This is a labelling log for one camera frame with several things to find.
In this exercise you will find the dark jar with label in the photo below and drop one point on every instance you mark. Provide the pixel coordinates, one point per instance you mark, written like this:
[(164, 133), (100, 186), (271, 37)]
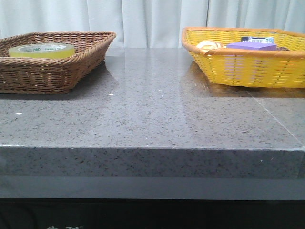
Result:
[(265, 40)]

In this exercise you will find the yellow-green tape roll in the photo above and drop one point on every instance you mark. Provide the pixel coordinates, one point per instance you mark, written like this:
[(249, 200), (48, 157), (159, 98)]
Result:
[(43, 50)]

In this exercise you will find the purple foam cube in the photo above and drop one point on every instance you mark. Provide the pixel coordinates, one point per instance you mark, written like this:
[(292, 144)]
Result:
[(252, 46)]

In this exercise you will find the brown toy lion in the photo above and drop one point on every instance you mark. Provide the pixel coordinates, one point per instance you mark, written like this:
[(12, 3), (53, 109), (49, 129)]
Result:
[(282, 49)]

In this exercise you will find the yellow woven basket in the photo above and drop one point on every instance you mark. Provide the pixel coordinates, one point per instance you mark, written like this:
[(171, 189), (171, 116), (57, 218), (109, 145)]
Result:
[(249, 68)]

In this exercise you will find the white curtain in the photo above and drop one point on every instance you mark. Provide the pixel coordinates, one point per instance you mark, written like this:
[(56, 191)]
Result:
[(147, 23)]

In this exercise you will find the croissant bread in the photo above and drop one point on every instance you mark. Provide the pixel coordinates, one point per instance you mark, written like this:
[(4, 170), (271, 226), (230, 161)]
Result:
[(209, 45)]

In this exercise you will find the brown wicker basket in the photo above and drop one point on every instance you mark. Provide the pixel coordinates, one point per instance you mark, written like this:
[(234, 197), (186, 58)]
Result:
[(51, 76)]

